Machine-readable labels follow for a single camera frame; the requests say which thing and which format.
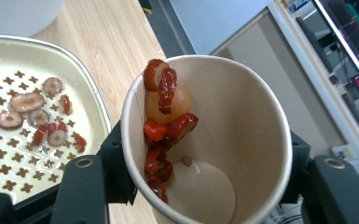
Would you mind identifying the pale round dried fruit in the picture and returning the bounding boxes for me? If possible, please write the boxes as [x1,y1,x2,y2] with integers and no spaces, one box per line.
[145,83,193,125]

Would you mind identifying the dark computer monitor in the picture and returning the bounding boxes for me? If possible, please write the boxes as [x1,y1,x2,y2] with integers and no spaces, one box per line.
[312,0,359,72]

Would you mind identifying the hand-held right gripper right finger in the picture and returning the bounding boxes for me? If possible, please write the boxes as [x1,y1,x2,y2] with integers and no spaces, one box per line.
[280,131,312,205]

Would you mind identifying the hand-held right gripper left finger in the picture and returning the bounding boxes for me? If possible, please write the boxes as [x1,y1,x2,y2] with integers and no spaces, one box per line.
[96,120,138,206]

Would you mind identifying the brown paper cup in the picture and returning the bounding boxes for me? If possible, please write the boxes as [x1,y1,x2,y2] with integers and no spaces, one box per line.
[119,54,294,224]

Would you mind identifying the white cabinet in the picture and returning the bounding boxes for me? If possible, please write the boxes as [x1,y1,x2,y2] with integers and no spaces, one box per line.
[169,0,275,56]

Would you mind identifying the dried red date slices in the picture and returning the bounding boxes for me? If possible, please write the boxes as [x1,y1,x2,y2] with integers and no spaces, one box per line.
[0,77,89,155]
[142,58,200,204]

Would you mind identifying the beige strainer container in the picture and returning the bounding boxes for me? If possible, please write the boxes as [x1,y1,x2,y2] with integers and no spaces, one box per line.
[0,32,113,217]

